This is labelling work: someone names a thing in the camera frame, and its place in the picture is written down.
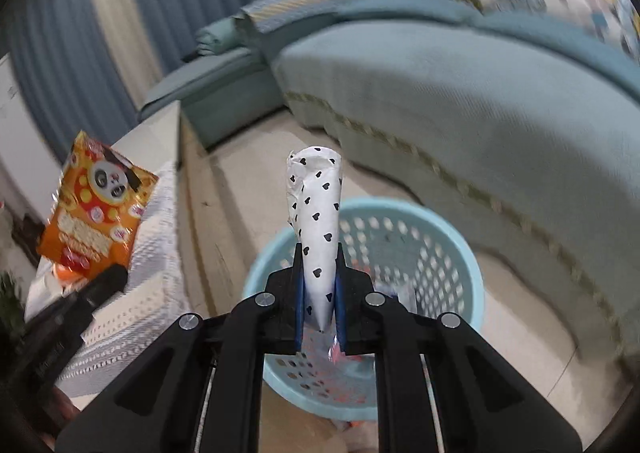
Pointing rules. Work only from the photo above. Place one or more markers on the potted green plant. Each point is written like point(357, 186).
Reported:
point(7, 290)

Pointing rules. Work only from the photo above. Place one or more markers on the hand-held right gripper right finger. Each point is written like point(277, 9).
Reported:
point(339, 303)

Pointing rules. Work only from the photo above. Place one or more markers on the folded teal blanket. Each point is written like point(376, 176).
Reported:
point(220, 35)

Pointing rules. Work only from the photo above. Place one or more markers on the patterned sofa cover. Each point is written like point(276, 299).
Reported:
point(300, 0)

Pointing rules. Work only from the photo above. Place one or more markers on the teal sofa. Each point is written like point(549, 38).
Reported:
point(450, 108)

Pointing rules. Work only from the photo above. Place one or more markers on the orange snack bag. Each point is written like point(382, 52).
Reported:
point(95, 223)

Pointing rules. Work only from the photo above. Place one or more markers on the light blue plastic basket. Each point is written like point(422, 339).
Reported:
point(430, 253)

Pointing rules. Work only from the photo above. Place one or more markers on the striped woven table mat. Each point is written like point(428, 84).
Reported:
point(140, 308)

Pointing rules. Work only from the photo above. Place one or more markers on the white heart-printed paper cone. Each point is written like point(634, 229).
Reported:
point(315, 233)

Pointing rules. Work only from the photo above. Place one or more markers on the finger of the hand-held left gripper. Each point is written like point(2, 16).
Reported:
point(105, 283)

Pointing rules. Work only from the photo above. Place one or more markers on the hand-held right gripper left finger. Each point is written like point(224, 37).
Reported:
point(299, 303)

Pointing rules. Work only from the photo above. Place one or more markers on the white coffee table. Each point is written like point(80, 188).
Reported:
point(165, 133)

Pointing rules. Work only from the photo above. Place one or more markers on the cream curtain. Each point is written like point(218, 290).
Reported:
point(120, 13)

